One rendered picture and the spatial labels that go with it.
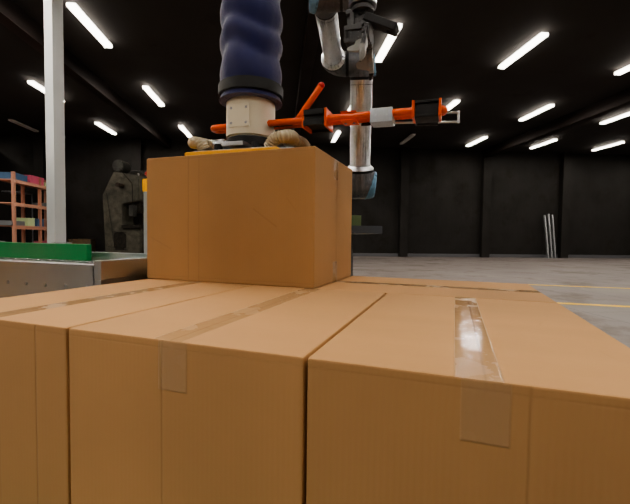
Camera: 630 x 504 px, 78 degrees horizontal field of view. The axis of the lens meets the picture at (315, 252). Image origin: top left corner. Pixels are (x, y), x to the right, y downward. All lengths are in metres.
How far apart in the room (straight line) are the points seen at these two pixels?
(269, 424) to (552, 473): 0.31
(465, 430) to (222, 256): 0.92
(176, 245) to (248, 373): 0.86
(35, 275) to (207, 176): 0.67
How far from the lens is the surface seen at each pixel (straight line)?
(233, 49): 1.45
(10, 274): 1.67
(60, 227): 4.78
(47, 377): 0.78
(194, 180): 1.30
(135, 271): 1.44
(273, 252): 1.14
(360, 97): 2.08
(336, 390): 0.49
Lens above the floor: 0.69
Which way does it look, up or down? 2 degrees down
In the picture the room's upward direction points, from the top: 1 degrees clockwise
